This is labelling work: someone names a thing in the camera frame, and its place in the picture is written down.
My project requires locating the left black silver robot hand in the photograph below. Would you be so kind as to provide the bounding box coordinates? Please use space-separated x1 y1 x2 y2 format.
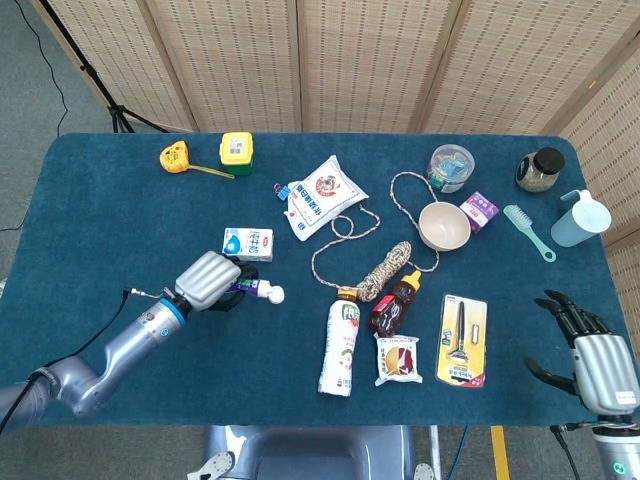
173 250 261 314

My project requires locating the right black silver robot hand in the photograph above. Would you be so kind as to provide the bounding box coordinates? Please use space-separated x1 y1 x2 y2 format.
523 289 640 416

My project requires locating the purple white toothpaste tube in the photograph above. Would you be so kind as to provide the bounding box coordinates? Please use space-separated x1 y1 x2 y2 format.
234 277 285 305

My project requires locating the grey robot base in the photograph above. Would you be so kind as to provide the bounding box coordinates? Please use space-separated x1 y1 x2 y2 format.
187 424 436 480

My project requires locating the green box with yellow lid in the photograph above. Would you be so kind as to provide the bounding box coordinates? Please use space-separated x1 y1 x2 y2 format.
218 131 255 178

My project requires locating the dark lidded jar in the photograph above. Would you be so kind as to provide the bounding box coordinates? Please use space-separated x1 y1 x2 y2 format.
515 147 566 193

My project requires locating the blue white milk carton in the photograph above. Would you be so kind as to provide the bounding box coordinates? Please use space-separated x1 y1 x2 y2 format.
221 227 275 263

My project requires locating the blue table cloth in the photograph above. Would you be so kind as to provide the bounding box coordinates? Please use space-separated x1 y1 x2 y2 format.
0 132 640 429

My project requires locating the yellow tape measure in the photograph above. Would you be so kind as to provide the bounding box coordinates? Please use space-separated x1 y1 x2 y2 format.
159 141 235 180

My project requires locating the yellow floor tape strip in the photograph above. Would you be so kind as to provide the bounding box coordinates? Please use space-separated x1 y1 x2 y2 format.
490 425 511 480

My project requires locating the white powder bag red emblem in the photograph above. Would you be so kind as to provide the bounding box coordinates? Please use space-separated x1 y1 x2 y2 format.
282 155 370 242

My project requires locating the yellow razor blister pack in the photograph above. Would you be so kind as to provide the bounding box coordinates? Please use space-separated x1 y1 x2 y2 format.
435 293 489 389

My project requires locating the white drink bottle orange cap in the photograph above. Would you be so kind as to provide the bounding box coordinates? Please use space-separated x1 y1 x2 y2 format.
317 287 362 397

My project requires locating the translucent blue measuring cup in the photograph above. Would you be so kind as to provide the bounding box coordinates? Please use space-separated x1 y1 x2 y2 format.
550 188 613 248

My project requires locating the mint green brush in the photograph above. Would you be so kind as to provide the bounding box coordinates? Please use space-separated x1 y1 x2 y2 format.
502 204 557 263

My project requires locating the bear shaped honey bottle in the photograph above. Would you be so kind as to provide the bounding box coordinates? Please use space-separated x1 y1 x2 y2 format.
368 270 424 338

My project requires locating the black tripod stand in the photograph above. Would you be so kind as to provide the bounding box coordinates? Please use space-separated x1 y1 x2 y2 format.
37 0 171 135

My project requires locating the small purple box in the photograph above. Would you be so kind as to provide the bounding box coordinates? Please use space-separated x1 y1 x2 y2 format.
459 190 501 235

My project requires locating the white snack cake packet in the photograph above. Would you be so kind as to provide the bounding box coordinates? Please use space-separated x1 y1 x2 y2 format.
373 332 424 387

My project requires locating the beige bowl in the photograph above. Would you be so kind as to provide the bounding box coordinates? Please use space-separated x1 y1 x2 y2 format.
418 201 472 250

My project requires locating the clear jar of coloured clips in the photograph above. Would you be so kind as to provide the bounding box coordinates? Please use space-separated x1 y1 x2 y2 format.
426 144 476 195

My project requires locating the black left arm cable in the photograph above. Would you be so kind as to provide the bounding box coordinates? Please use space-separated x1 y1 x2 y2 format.
0 285 174 435

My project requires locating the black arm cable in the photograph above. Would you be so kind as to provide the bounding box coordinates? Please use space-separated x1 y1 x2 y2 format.
549 424 584 480
0 285 174 435

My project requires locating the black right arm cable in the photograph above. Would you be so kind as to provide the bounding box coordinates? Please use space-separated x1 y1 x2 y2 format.
549 424 584 480

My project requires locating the blue cable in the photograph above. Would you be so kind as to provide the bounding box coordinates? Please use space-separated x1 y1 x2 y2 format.
448 426 470 480

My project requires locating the beige braided rope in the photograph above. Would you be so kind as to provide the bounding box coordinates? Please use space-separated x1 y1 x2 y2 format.
310 171 441 304

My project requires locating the thin black floor cable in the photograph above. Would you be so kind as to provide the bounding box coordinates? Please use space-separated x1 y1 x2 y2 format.
12 0 69 136

